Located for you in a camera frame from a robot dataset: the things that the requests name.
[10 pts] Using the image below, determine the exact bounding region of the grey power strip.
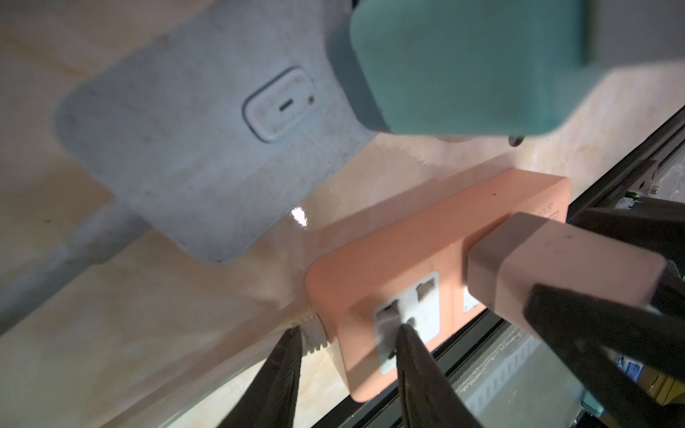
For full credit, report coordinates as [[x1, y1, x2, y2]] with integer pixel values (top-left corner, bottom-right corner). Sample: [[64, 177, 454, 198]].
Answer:
[[55, 1, 374, 263]]

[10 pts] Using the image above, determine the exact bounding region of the orange power strip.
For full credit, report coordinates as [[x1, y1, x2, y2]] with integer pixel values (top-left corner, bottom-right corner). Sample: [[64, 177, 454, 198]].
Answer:
[[305, 169, 572, 403]]

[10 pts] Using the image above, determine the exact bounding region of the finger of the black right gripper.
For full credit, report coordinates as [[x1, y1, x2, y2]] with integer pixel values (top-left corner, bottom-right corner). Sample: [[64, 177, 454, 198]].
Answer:
[[571, 197, 684, 277], [524, 283, 684, 427]]

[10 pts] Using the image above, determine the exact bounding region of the pink charger plug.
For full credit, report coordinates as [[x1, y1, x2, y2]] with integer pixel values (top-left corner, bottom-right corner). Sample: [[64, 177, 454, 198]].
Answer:
[[466, 212, 666, 333]]

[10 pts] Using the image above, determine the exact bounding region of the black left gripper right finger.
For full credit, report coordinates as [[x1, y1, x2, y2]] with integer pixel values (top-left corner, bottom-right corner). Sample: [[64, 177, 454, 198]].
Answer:
[[396, 324, 480, 427]]

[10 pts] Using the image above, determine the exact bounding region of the grey power strip cord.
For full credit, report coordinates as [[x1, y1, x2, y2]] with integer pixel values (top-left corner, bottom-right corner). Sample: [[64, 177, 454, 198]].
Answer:
[[0, 202, 151, 338]]

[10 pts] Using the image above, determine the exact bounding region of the mint green charger plug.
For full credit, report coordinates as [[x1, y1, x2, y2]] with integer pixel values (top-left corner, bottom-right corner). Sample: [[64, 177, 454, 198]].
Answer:
[[328, 0, 605, 137]]

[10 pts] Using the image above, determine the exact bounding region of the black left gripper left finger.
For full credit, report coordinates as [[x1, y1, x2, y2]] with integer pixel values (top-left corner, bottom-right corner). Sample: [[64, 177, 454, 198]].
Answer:
[[219, 326, 303, 427]]

